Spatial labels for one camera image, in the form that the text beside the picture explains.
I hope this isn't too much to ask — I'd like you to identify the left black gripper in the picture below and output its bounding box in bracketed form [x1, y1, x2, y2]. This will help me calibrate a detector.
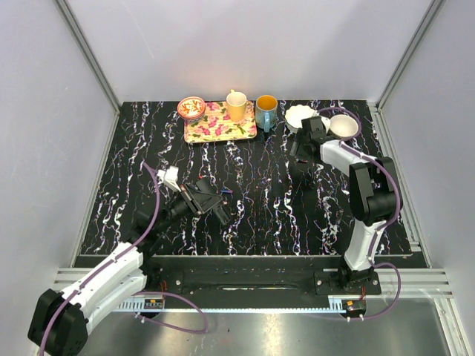
[155, 182, 223, 234]

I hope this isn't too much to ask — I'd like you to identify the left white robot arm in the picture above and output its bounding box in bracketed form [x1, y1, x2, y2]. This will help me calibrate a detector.
[27, 166, 230, 355]

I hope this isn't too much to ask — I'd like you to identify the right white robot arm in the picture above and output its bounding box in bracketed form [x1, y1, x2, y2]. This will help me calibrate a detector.
[291, 114, 402, 294]

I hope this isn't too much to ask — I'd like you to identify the white scalloped plate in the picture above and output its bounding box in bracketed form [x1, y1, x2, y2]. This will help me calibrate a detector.
[284, 105, 316, 134]

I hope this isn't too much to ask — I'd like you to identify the cream bowl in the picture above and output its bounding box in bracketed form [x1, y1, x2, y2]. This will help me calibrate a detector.
[330, 114, 360, 139]

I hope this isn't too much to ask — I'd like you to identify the blue mug orange inside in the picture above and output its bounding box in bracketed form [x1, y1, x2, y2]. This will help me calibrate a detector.
[255, 95, 278, 133]

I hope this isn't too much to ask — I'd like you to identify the yellow mug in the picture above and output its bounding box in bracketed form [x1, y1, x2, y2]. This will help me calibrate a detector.
[226, 90, 247, 122]

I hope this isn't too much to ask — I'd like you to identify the floral rectangular tray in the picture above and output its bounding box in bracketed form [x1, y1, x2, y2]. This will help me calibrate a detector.
[184, 101, 257, 144]

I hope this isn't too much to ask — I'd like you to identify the small red patterned bowl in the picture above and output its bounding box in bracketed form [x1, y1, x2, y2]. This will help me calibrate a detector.
[177, 96, 206, 120]

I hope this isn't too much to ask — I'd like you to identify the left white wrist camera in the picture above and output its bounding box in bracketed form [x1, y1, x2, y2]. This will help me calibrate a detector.
[157, 166, 180, 192]

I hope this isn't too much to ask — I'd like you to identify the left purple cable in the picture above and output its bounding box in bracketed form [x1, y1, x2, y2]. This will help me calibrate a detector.
[39, 161, 209, 356]

